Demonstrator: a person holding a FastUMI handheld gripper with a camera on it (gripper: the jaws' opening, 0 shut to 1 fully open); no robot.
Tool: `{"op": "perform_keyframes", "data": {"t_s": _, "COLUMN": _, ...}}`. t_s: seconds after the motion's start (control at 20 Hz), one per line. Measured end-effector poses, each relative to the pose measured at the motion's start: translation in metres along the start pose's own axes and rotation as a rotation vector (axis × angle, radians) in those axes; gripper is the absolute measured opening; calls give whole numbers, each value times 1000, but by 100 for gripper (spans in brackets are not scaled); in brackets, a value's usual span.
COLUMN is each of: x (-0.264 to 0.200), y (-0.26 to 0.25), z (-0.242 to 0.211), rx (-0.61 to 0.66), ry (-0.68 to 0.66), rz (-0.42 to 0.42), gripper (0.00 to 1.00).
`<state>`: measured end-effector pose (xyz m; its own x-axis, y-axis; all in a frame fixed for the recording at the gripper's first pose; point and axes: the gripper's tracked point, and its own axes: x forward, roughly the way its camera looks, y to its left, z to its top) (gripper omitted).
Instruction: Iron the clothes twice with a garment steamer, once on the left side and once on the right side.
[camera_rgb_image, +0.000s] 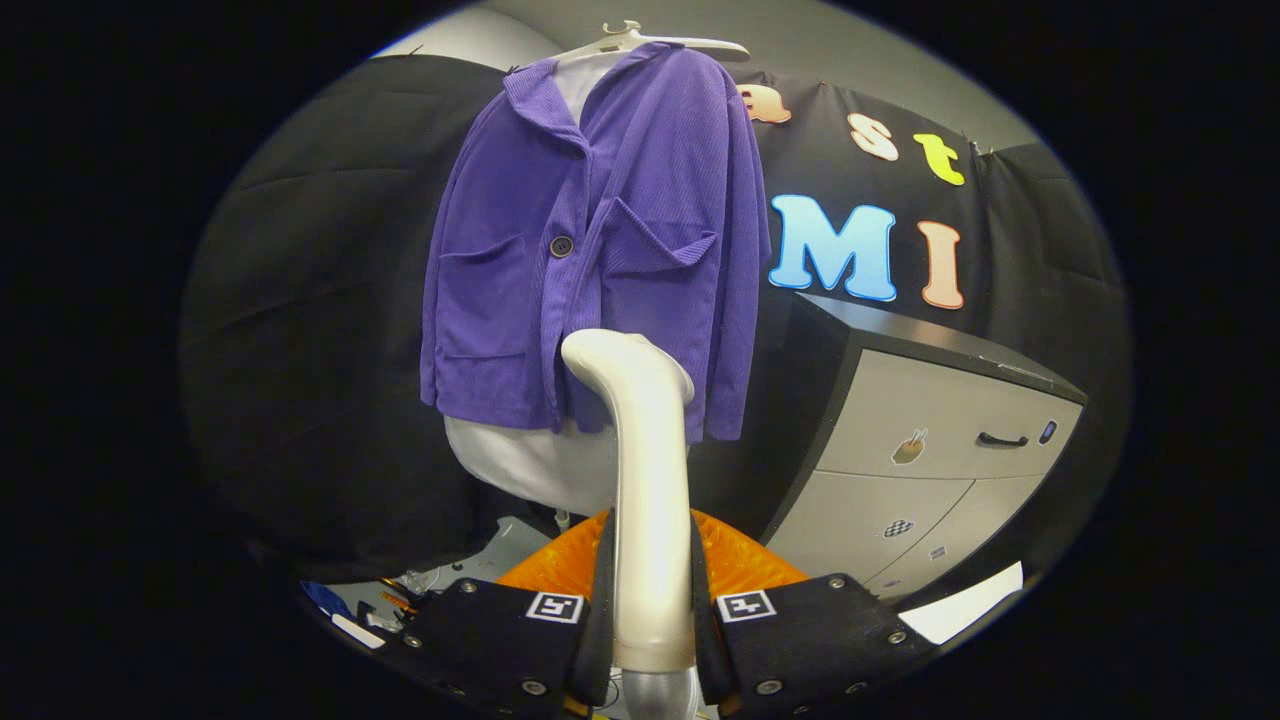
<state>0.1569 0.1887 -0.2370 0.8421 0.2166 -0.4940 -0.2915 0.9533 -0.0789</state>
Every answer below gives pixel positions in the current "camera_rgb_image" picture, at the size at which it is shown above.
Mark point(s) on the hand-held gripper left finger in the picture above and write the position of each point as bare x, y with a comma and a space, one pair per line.
600, 620

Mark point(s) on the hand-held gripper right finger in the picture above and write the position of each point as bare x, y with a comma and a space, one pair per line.
705, 620

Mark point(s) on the grey cabinet with black top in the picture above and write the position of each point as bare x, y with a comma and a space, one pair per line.
930, 400

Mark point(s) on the white garment steamer head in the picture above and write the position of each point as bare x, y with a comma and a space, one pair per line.
650, 500

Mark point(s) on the white sheet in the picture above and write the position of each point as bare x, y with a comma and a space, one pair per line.
970, 605

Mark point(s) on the white clothes hanger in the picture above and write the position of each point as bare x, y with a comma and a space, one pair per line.
690, 43

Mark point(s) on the white undershirt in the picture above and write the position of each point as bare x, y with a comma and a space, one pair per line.
540, 465

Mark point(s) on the blue object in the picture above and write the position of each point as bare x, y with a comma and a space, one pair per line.
325, 598

